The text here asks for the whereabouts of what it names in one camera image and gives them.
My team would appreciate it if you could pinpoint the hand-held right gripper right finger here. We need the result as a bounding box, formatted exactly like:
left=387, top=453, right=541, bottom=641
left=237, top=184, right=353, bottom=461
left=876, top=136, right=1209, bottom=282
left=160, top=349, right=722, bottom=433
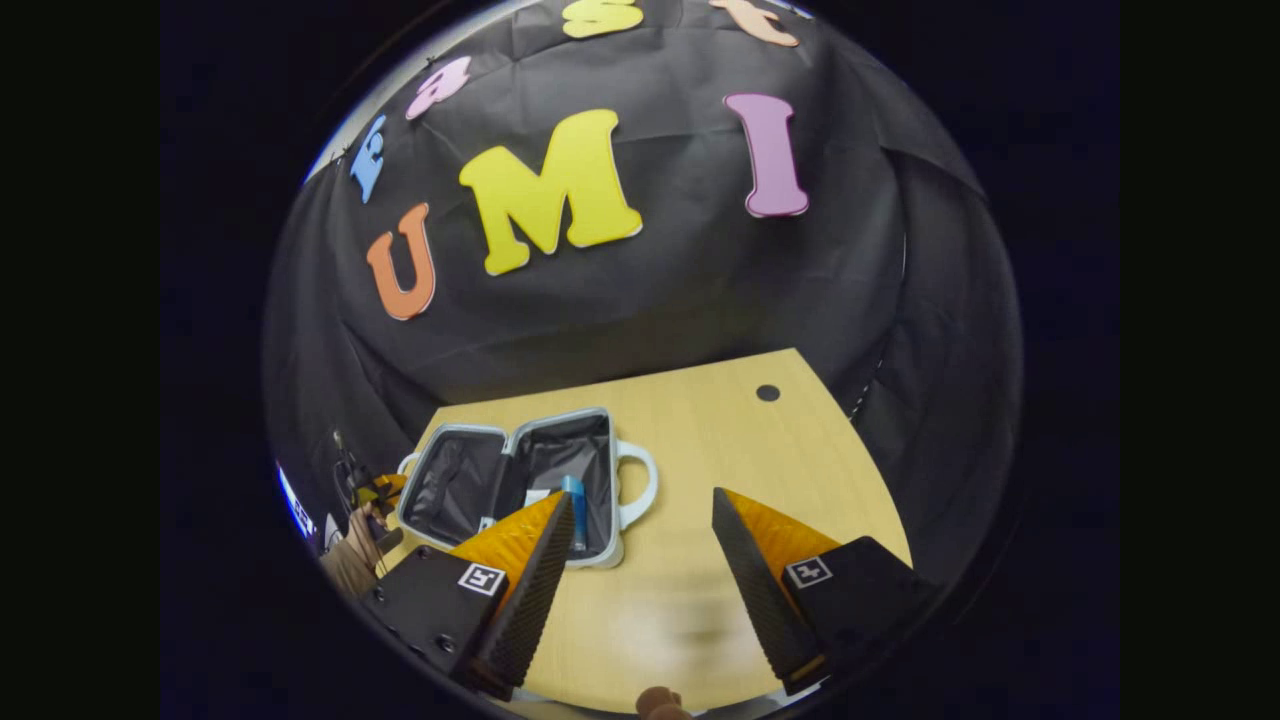
left=712, top=487, right=941, bottom=696

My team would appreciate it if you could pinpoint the blue white skin care tube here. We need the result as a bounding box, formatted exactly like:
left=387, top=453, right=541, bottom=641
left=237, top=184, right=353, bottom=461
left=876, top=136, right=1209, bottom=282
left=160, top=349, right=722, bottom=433
left=560, top=475, right=589, bottom=554

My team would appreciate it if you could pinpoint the light blue suitcase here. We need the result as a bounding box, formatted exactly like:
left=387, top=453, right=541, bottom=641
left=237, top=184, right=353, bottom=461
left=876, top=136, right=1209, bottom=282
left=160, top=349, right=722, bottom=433
left=397, top=406, right=659, bottom=569

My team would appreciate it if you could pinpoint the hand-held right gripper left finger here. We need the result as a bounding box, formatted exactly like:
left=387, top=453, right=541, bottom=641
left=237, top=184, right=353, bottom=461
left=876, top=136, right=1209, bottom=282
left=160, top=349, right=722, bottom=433
left=360, top=490, right=576, bottom=701

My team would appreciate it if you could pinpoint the blue lit strip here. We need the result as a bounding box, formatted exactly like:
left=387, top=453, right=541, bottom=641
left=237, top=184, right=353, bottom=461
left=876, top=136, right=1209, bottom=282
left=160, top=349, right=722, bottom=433
left=277, top=462, right=316, bottom=539

